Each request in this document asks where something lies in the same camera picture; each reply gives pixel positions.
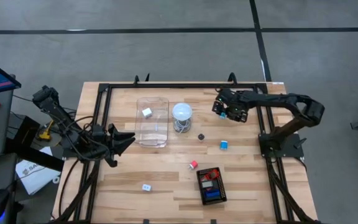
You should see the white lamp cable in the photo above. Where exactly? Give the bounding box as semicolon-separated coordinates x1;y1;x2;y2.
173;119;192;134

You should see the yellow tool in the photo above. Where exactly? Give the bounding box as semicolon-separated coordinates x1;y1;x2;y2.
37;119;55;141

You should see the black floor beam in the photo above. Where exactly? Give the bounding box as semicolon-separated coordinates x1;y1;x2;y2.
4;138;65;172

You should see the blue rectangular item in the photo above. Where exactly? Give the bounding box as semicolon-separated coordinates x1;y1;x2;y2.
204;189;222;200

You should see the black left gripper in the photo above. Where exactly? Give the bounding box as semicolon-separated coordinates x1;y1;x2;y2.
98;123;135;168

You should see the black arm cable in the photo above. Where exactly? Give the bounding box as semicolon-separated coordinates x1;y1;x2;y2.
57;158;85;220

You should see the black aluminium rig frame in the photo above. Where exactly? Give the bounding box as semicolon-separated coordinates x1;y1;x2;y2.
53;72;319;224

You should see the white printed bag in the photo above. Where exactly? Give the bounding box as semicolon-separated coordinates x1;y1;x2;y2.
15;146;62;196

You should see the clear plastic bin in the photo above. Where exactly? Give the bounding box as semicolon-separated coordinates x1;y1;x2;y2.
134;96;170;148

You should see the red rectangular item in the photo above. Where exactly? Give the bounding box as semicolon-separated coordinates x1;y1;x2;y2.
204;169;220;181

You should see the black perforated basket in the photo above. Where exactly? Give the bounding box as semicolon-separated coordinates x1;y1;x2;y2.
196;167;228;206

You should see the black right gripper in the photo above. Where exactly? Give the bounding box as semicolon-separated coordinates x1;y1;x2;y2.
211;88;250;124

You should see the black floor box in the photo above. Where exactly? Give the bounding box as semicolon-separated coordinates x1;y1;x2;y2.
6;113;42;147

